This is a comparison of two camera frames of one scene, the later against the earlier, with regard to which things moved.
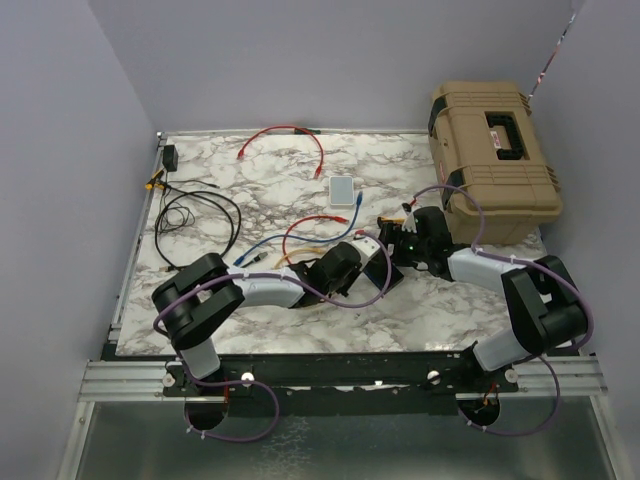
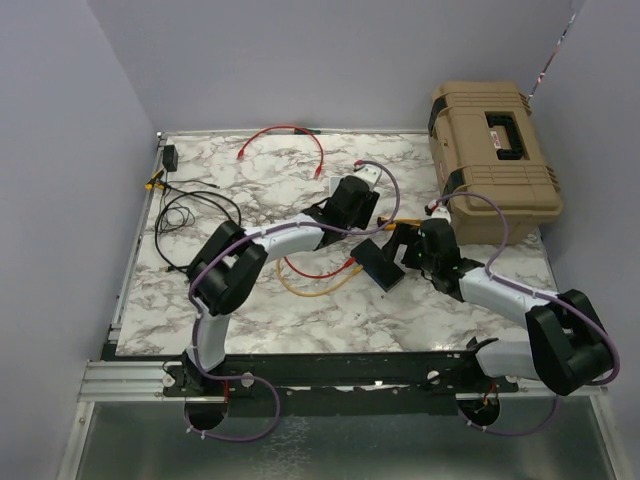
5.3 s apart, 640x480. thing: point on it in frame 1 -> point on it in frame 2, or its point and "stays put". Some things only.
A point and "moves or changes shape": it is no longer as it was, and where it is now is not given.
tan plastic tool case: x=486 y=138 stays put
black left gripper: x=343 y=290 -> x=365 y=207
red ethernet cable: x=339 y=219 moves or changes shape
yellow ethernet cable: x=277 y=266 moves or changes shape
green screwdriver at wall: x=305 y=131 stays put
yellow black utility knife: x=390 y=221 stays put
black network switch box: x=378 y=269 stays put
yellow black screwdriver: x=155 y=182 stays put
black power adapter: x=170 y=157 stays put
